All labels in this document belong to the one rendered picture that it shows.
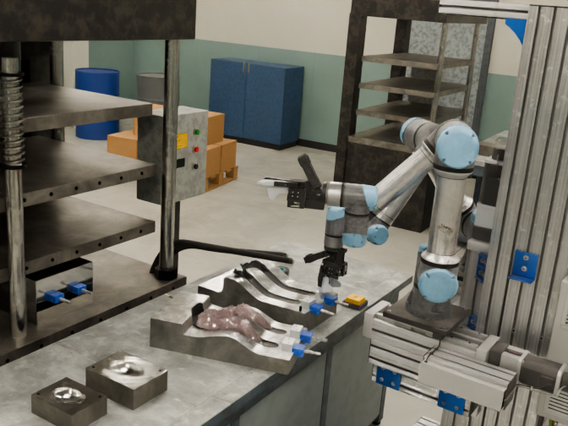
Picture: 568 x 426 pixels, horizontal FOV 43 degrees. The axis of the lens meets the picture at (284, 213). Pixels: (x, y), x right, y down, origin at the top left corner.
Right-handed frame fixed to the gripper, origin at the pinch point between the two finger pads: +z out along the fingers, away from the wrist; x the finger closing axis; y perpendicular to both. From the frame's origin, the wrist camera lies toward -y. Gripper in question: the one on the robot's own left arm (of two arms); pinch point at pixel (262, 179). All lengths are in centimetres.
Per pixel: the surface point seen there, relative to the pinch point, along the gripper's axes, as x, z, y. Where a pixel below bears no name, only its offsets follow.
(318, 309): 41, -19, 51
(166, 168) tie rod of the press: 71, 51, 8
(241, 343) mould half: 10, 4, 57
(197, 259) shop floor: 314, 93, 103
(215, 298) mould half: 55, 23, 56
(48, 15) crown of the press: 4, 73, -44
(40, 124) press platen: 20, 82, -9
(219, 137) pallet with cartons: 543, 134, 21
